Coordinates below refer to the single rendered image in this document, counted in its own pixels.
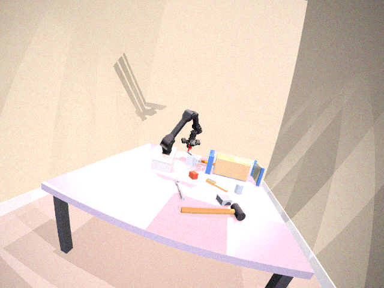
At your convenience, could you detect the grey cylinder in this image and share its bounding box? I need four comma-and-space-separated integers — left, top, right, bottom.
234, 182, 244, 194

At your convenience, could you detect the mallet with dark grey head and wooden handle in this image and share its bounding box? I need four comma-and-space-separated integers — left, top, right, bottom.
181, 203, 246, 221

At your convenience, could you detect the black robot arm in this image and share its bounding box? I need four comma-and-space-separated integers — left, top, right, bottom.
160, 109, 202, 155

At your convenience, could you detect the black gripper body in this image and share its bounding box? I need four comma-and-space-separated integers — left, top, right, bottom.
181, 136, 200, 145

